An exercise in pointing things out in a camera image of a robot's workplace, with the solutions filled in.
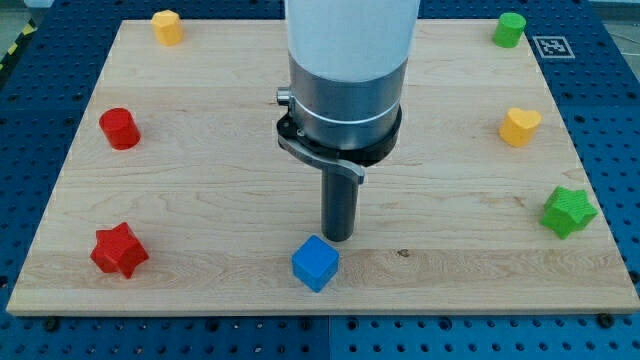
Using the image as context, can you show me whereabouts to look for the blue cube block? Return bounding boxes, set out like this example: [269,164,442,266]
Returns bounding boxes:
[291,235,339,292]

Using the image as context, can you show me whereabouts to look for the yellow heart block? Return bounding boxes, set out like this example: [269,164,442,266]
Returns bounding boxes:
[498,108,543,147]

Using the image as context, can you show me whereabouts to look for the green star block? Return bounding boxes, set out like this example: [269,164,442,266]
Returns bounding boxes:
[540,186,598,239]

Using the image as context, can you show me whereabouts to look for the white fiducial marker tag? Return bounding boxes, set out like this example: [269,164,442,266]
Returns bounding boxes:
[532,35,575,59]

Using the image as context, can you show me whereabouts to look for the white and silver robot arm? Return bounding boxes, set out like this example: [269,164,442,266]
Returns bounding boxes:
[285,0,420,150]

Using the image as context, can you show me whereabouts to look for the red cylinder block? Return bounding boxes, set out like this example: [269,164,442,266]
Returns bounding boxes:
[99,107,141,150]

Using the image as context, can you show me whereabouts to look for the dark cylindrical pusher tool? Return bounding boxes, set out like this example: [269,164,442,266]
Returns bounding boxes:
[321,171,359,242]

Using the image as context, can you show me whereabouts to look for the red star block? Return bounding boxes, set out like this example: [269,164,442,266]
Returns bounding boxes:
[90,222,149,279]

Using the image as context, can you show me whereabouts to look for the wooden board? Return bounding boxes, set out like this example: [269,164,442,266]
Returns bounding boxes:
[5,18,640,317]

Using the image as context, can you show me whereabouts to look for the black tool clamp with lever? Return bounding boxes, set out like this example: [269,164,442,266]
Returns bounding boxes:
[276,108,402,185]

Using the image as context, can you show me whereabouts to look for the yellow hexagon block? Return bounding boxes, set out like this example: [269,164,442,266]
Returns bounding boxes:
[151,10,184,46]

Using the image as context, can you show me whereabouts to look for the green cylinder block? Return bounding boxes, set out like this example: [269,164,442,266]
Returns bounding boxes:
[492,12,527,48]

